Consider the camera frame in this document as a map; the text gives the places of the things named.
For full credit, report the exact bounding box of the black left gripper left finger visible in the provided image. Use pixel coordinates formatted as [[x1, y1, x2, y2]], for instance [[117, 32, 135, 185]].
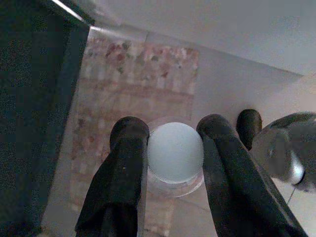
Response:
[[75, 116, 151, 237]]

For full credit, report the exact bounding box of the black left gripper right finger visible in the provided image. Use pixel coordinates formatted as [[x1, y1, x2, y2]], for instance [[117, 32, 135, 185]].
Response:
[[196, 113, 311, 237]]

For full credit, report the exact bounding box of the clear bottle with white cap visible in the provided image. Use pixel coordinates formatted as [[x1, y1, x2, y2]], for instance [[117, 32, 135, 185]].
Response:
[[145, 116, 206, 198]]

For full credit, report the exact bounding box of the black left robot foot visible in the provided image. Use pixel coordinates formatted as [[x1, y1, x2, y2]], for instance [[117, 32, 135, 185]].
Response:
[[236, 109, 263, 152]]

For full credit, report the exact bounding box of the pink floral floor mat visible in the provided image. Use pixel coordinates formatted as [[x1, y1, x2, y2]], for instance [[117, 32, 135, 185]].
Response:
[[69, 34, 200, 237]]

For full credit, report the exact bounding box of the dark cabinet panel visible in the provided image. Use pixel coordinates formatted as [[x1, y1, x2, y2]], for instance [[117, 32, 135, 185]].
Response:
[[0, 0, 96, 237]]

